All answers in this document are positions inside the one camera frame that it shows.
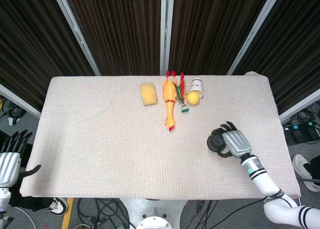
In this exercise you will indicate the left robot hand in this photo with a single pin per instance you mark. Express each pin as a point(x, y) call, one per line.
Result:
point(8, 164)

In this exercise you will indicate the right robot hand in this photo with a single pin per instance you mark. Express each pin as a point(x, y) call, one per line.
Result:
point(237, 142)

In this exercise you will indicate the black bowl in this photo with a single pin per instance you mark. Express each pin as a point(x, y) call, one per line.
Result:
point(215, 142)

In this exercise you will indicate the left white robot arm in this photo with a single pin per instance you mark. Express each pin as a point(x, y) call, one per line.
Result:
point(3, 199)

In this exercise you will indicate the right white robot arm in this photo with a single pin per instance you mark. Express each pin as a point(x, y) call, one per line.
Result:
point(262, 181)

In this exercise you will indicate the white paper cup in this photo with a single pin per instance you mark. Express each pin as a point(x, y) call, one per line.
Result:
point(196, 85)

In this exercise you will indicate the black trouser leg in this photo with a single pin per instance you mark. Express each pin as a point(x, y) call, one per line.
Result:
point(315, 166)
point(30, 202)

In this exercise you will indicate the yellow ball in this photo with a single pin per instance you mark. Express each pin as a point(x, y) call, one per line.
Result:
point(193, 98)

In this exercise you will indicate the white black sneaker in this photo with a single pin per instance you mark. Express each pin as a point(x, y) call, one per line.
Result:
point(58, 206)

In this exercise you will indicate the yellow floor tape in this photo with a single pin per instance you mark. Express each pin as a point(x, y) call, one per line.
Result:
point(67, 214)

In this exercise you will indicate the red green feather shuttlecock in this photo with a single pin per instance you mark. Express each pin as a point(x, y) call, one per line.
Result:
point(183, 85)

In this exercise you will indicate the orange rubber chicken toy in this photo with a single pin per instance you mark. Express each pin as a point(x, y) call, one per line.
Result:
point(169, 91)

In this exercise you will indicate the yellow sponge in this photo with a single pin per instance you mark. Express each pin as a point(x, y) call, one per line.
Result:
point(148, 94)

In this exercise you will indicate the beige waffle tablecloth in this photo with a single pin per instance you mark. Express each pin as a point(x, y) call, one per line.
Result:
point(112, 139)

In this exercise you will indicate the dark brown corrugated panel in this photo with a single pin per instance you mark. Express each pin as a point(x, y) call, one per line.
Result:
point(30, 39)
point(212, 26)
point(120, 26)
point(300, 39)

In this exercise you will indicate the white frame rail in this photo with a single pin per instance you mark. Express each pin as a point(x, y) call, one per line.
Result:
point(20, 101)
point(300, 107)

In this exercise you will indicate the white round robot pedestal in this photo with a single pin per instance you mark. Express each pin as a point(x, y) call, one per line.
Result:
point(155, 214)

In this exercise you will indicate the white frame post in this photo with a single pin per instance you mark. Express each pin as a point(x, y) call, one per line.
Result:
point(79, 40)
point(163, 31)
point(255, 31)

